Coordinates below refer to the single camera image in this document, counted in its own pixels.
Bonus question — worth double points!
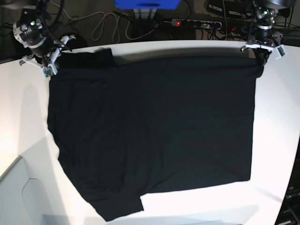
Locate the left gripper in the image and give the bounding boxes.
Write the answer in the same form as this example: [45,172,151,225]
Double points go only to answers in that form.
[240,31,286,66]

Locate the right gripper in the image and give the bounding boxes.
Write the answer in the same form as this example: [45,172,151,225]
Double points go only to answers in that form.
[19,35,76,77]

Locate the black T-shirt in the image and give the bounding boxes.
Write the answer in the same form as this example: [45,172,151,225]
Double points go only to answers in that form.
[47,50,264,221]

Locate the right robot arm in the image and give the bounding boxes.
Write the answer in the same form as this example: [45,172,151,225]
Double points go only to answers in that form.
[13,0,76,78]

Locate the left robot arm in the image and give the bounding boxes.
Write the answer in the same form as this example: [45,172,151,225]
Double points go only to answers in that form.
[240,0,296,67]

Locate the black office chair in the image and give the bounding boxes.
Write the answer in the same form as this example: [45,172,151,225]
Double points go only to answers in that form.
[63,33,88,49]

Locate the white power strip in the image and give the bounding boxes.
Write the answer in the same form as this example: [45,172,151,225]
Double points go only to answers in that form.
[171,19,222,30]

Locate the blue plastic box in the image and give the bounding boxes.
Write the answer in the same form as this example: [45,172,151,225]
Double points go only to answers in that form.
[114,0,181,10]

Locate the grey coiled cable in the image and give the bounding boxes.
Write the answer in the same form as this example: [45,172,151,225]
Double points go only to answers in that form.
[90,11,155,42]

